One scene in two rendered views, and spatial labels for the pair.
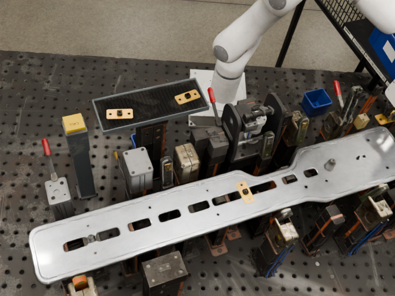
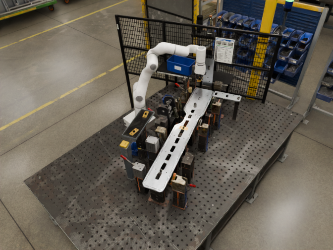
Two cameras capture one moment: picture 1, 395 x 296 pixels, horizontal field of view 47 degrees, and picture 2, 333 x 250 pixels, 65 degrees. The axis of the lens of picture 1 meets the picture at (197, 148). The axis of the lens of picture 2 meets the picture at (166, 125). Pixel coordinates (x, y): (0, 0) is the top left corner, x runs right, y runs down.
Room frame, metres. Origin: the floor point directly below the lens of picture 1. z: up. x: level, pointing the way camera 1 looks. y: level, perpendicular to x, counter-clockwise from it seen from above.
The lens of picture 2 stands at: (-0.61, 0.94, 2.74)
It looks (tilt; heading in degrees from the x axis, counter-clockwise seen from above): 44 degrees down; 326
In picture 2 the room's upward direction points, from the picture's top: 4 degrees counter-clockwise
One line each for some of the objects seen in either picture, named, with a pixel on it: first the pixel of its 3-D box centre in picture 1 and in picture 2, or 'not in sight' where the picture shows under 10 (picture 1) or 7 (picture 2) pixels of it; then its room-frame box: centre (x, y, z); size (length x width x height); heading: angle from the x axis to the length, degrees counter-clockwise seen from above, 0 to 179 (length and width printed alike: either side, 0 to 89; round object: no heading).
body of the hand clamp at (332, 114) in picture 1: (324, 142); (184, 104); (1.15, -0.51, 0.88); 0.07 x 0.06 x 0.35; 30
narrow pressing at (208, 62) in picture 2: not in sight; (207, 72); (1.14, -0.82, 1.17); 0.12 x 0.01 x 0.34; 30
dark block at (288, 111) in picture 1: (269, 141); not in sight; (1.08, -0.27, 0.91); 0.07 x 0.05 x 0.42; 30
